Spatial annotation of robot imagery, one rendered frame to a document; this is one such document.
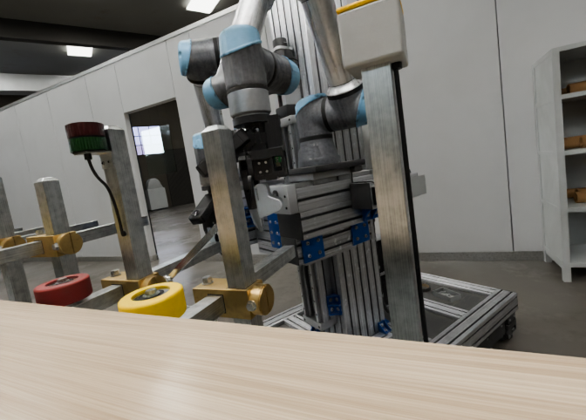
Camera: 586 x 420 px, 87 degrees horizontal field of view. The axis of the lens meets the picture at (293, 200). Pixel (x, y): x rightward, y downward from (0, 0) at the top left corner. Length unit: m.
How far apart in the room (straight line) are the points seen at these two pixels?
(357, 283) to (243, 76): 1.09
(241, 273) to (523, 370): 0.39
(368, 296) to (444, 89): 2.07
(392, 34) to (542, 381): 0.33
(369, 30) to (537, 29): 2.85
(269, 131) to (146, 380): 0.42
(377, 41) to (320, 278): 1.10
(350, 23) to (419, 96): 2.68
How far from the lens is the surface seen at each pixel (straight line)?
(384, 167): 0.40
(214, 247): 0.92
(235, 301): 0.54
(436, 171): 3.05
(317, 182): 1.01
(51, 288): 0.66
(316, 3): 0.96
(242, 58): 0.58
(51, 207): 0.90
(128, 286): 0.72
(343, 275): 1.38
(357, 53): 0.41
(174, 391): 0.27
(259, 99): 0.57
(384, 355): 0.26
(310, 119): 1.05
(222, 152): 0.50
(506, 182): 3.10
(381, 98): 0.41
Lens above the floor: 1.04
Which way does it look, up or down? 6 degrees down
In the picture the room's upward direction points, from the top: 8 degrees counter-clockwise
